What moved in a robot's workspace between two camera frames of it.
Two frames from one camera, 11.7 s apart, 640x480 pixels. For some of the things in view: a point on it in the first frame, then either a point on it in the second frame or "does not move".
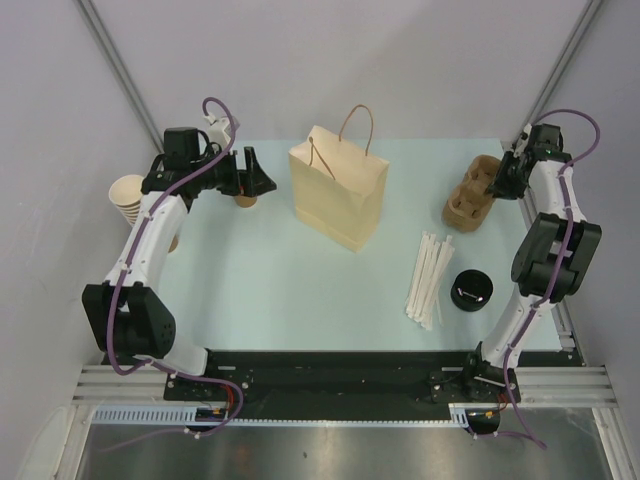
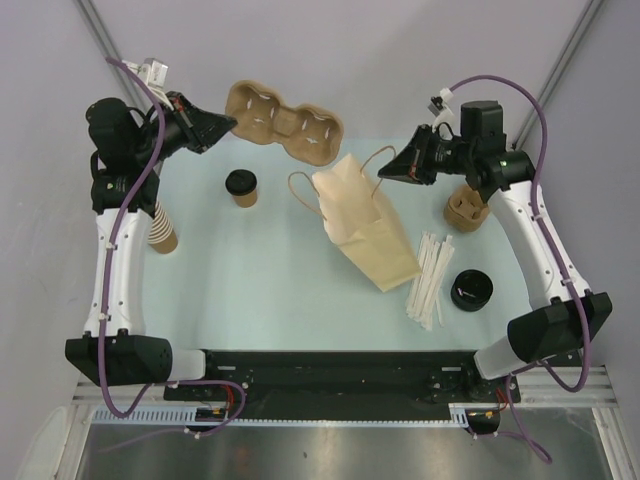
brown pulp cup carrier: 468,205 does not move
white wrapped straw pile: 422,303 does not move
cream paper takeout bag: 338,187 to 362,218
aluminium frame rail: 537,385 does not move
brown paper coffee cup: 245,201 does not move
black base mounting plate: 356,378 does not move
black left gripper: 252,183 to 200,129
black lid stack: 472,290 does not move
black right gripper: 502,188 to 412,164
